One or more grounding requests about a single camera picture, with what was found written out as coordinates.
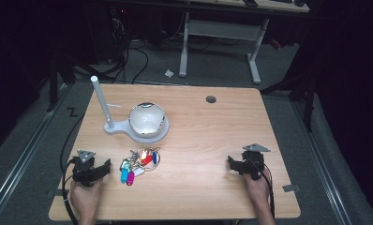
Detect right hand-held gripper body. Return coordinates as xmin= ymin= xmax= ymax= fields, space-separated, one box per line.
xmin=241 ymin=142 xmax=272 ymax=182

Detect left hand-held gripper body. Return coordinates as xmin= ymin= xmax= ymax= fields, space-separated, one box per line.
xmin=70 ymin=149 xmax=97 ymax=188

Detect person's right hand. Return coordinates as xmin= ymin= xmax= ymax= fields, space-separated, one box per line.
xmin=243 ymin=168 xmax=272 ymax=208

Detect person's left hand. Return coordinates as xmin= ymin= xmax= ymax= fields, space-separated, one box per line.
xmin=68 ymin=177 xmax=104 ymax=221

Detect grey tape piece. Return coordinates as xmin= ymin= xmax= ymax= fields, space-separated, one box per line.
xmin=52 ymin=188 xmax=70 ymax=198
xmin=282 ymin=184 xmax=302 ymax=193

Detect bunch of keys with coloured tags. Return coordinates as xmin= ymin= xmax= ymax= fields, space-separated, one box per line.
xmin=119 ymin=146 xmax=162 ymax=188

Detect white stand with pole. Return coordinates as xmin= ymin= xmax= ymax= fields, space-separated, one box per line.
xmin=90 ymin=75 xmax=171 ymax=145

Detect white glossy bowl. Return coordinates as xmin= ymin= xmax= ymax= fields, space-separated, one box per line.
xmin=127 ymin=101 xmax=168 ymax=139

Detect black metal stand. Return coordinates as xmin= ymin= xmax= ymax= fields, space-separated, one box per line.
xmin=46 ymin=50 xmax=77 ymax=113
xmin=261 ymin=71 xmax=318 ymax=132

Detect small red object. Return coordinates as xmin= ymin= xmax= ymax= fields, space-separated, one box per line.
xmin=270 ymin=38 xmax=283 ymax=51

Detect white-framed desk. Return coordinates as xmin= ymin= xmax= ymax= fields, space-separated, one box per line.
xmin=178 ymin=0 xmax=311 ymax=85

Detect dark computer tower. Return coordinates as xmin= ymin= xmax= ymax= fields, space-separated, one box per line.
xmin=82 ymin=4 xmax=132 ymax=65

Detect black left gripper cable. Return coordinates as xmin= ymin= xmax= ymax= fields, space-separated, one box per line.
xmin=59 ymin=114 xmax=85 ymax=225

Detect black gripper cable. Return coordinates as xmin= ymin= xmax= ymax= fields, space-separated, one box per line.
xmin=246 ymin=158 xmax=276 ymax=219
xmin=59 ymin=114 xmax=85 ymax=225

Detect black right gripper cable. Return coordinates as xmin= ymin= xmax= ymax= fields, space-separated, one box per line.
xmin=246 ymin=158 xmax=276 ymax=219

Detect metal floor rail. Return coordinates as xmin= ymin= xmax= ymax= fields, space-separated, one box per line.
xmin=291 ymin=99 xmax=354 ymax=225
xmin=0 ymin=82 xmax=70 ymax=224

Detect black floor cables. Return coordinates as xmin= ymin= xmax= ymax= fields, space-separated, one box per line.
xmin=75 ymin=18 xmax=150 ymax=85

